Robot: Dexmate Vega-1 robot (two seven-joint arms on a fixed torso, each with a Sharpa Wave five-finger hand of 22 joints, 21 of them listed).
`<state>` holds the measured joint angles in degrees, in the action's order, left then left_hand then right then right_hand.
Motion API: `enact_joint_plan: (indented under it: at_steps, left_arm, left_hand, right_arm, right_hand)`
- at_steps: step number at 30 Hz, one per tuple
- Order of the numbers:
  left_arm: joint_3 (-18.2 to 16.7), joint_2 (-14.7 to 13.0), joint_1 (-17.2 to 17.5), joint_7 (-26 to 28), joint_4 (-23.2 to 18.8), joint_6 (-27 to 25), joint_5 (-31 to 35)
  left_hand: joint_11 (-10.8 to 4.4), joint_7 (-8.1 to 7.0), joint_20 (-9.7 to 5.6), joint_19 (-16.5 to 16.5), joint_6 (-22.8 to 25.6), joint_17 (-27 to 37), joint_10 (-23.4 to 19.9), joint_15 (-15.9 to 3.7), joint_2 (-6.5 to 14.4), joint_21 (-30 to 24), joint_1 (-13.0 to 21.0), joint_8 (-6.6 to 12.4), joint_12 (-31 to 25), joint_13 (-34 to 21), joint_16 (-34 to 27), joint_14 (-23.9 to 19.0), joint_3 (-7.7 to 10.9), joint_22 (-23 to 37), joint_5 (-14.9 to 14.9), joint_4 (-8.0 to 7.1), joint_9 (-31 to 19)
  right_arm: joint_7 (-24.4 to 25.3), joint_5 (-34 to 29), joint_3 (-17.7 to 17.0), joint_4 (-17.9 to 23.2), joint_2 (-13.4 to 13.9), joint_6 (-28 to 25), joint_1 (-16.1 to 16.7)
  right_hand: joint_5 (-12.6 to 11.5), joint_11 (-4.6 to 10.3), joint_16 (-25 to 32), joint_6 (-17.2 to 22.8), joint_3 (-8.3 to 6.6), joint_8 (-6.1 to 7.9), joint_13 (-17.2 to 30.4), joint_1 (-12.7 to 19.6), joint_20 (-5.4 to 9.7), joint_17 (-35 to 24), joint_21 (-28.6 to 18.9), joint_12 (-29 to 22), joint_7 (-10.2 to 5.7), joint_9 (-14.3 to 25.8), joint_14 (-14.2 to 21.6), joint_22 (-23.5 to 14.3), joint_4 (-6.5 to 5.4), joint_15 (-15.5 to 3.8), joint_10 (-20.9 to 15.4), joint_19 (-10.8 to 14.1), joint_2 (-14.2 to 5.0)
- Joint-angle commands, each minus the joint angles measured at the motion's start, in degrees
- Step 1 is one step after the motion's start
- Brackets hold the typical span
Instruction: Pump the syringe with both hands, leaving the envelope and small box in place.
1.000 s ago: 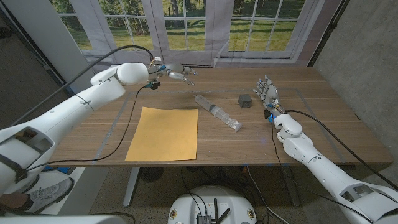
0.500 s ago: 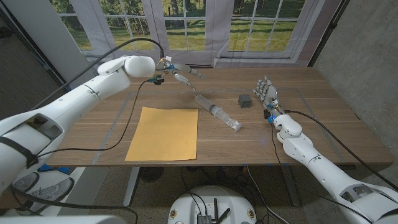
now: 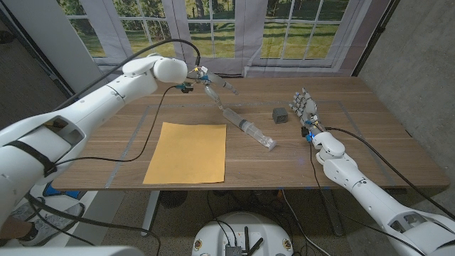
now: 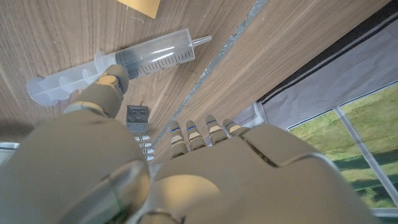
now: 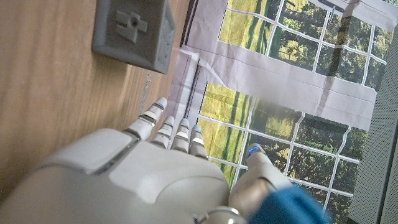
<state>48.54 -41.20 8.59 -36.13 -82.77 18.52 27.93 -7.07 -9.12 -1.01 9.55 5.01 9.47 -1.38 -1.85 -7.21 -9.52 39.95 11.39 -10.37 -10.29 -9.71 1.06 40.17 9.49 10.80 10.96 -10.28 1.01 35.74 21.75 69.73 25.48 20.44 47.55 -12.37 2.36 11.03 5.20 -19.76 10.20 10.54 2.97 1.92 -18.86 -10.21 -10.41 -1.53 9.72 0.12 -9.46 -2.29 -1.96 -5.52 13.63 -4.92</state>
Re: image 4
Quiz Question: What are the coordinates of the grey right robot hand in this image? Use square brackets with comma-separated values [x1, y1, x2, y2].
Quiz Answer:
[134, 134, 155, 162]

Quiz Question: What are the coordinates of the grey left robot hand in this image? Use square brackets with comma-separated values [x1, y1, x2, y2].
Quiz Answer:
[0, 64, 382, 224]

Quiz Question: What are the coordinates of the clear plastic syringe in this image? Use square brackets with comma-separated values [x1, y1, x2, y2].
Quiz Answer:
[26, 27, 213, 107]

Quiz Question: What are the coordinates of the small dark grey box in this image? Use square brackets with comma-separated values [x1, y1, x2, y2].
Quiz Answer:
[126, 105, 149, 135]

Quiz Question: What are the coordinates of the yellow manila envelope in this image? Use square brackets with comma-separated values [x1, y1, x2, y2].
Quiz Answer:
[115, 0, 162, 19]

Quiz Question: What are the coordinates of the silver tape outline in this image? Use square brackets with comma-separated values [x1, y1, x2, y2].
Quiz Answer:
[152, 0, 269, 147]

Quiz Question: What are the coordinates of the printed window backdrop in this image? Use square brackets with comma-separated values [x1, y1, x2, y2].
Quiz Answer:
[231, 9, 398, 218]

